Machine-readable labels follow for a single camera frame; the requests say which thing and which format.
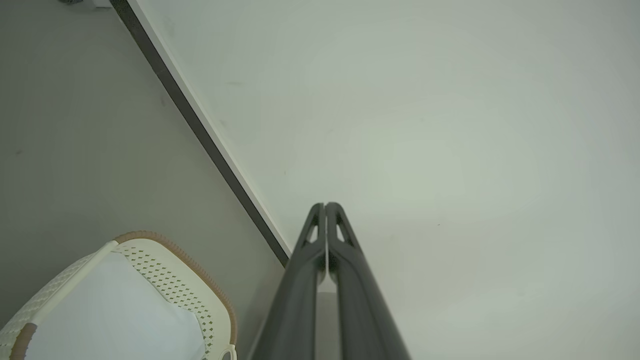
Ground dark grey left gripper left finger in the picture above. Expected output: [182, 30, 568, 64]
[250, 202, 328, 360]

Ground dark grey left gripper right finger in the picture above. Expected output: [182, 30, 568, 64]
[325, 202, 412, 360]

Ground cream perforated laundry basket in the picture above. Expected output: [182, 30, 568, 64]
[0, 230, 239, 360]

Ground dark baseboard strip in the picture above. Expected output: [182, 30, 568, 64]
[109, 0, 292, 267]

